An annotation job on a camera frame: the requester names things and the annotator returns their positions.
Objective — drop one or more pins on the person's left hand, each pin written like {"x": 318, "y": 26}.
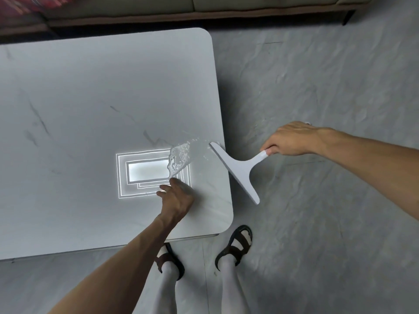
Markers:
{"x": 178, "y": 199}

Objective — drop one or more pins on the person's right hand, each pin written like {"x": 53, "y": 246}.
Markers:
{"x": 293, "y": 140}

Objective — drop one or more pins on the person's left thumb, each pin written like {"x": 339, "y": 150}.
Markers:
{"x": 176, "y": 183}

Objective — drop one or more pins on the person's right fingers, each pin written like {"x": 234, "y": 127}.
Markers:
{"x": 269, "y": 147}

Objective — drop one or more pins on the white squeegee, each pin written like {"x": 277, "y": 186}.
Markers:
{"x": 240, "y": 168}

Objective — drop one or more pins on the person's left forearm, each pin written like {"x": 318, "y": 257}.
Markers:
{"x": 121, "y": 268}

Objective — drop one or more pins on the person's right forearm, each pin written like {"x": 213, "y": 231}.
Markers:
{"x": 373, "y": 170}

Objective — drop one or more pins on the water puddle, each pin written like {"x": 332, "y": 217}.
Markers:
{"x": 179, "y": 158}

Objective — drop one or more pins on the white marble table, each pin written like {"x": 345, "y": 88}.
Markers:
{"x": 108, "y": 143}

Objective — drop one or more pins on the black sandal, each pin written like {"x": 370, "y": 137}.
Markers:
{"x": 172, "y": 263}
{"x": 235, "y": 246}

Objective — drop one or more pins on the person's left leg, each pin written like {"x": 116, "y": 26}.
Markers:
{"x": 168, "y": 287}

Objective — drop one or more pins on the person's leg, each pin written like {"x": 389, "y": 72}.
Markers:
{"x": 232, "y": 281}
{"x": 168, "y": 287}

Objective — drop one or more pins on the person's right leg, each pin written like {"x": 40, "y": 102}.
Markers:
{"x": 232, "y": 281}

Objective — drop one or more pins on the beige sofa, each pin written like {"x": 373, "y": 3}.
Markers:
{"x": 209, "y": 9}

